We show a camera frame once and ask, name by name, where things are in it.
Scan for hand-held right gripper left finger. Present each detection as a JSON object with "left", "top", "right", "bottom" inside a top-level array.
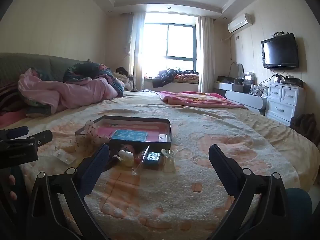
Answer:
[{"left": 26, "top": 144, "right": 110, "bottom": 240}]

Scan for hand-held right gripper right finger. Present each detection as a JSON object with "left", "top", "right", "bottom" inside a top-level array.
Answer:
[{"left": 208, "top": 144, "right": 290, "bottom": 240}]

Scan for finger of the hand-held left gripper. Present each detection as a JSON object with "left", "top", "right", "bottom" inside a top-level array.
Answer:
[
  {"left": 10, "top": 129, "right": 53, "bottom": 147},
  {"left": 0, "top": 126, "right": 29, "bottom": 141}
]

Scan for earring card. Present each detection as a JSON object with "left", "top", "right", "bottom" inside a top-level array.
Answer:
[{"left": 53, "top": 149, "right": 77, "bottom": 165}]

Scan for pearl hair clip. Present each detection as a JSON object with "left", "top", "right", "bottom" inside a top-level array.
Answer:
[{"left": 117, "top": 149, "right": 136, "bottom": 167}]

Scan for pink spotted hair scrunchie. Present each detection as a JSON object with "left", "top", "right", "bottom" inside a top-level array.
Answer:
[{"left": 74, "top": 120, "right": 107, "bottom": 154}]

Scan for clear plastic bag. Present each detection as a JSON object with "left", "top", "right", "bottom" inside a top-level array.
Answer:
[{"left": 132, "top": 145, "right": 151, "bottom": 176}]

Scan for clear packet with bow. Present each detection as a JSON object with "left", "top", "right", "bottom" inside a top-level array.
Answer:
[{"left": 161, "top": 148, "right": 178, "bottom": 172}]

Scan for small blue box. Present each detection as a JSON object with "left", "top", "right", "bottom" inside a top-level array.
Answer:
[{"left": 143, "top": 152, "right": 162, "bottom": 170}]

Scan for shallow grey cardboard box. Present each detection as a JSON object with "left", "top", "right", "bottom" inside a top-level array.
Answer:
[{"left": 75, "top": 115, "right": 172, "bottom": 151}]

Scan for person's left hand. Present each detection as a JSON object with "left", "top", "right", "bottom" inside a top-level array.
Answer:
[{"left": 6, "top": 174, "right": 18, "bottom": 202}]

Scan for blue printed card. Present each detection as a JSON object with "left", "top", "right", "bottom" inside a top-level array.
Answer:
[{"left": 110, "top": 129, "right": 148, "bottom": 143}]

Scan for pink duvet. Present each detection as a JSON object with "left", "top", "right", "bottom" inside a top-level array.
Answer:
[{"left": 17, "top": 67, "right": 125, "bottom": 117}]

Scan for grey padded headboard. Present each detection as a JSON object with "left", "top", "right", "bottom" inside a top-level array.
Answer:
[{"left": 0, "top": 52, "right": 88, "bottom": 87}]

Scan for red patterned blanket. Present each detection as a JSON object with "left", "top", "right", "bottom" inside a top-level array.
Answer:
[{"left": 156, "top": 91, "right": 248, "bottom": 110}]

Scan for person's leg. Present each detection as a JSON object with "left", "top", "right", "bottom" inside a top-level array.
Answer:
[{"left": 285, "top": 188, "right": 313, "bottom": 240}]

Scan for brown bag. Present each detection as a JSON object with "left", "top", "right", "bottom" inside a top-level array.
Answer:
[{"left": 289, "top": 113, "right": 317, "bottom": 141}]

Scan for white drawer cabinet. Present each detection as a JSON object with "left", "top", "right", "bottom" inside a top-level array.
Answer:
[{"left": 265, "top": 81, "right": 306, "bottom": 127}]

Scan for pile of clothes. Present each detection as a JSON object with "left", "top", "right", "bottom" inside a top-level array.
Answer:
[{"left": 152, "top": 68, "right": 199, "bottom": 89}]

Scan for sheer white curtain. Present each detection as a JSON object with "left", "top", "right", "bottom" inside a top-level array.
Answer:
[
  {"left": 128, "top": 12, "right": 146, "bottom": 91},
  {"left": 198, "top": 16, "right": 216, "bottom": 93}
]

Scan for black television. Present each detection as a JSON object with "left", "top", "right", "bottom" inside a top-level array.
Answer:
[{"left": 261, "top": 33, "right": 300, "bottom": 70}]

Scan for window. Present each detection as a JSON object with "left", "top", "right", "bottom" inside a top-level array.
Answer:
[{"left": 144, "top": 12, "right": 201, "bottom": 80}]

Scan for white air conditioner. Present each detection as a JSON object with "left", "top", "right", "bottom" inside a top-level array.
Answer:
[{"left": 227, "top": 13, "right": 253, "bottom": 34}]

